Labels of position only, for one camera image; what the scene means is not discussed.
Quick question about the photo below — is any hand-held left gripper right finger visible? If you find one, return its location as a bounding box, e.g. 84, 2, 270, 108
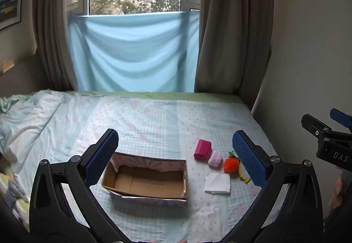
220, 130, 323, 236

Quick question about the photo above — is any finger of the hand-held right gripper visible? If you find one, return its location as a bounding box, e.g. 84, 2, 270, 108
329, 107, 352, 134
301, 113, 334, 138

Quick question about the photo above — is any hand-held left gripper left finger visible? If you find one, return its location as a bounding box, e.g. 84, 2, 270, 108
29, 128, 124, 236

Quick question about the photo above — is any yellow green soft toy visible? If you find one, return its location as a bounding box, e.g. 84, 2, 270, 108
238, 162, 252, 185

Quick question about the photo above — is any orange plush fruit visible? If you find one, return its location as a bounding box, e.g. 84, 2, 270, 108
223, 150, 242, 174

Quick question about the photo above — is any pink fluffy puff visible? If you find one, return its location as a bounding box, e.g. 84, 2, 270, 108
208, 151, 223, 169

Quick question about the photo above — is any magenta pouch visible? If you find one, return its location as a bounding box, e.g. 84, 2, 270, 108
194, 139, 212, 160

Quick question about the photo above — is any cardboard box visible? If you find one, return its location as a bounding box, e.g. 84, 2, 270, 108
101, 152, 191, 208

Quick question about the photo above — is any person's right hand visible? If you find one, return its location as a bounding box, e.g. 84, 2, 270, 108
328, 174, 345, 209

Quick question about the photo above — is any white paper napkin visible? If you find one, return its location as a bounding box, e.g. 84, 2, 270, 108
205, 172, 231, 194

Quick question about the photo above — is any green bed sheet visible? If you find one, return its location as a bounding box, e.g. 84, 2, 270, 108
0, 91, 248, 114

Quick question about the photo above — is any patterned pillow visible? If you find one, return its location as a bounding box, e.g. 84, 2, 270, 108
0, 155, 31, 232

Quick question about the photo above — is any light blue hanging cloth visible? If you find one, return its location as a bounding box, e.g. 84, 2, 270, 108
67, 11, 200, 93

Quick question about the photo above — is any beige curtain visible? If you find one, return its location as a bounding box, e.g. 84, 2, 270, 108
194, 0, 276, 113
33, 0, 81, 91

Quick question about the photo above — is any wall poster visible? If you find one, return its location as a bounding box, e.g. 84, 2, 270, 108
0, 0, 26, 31

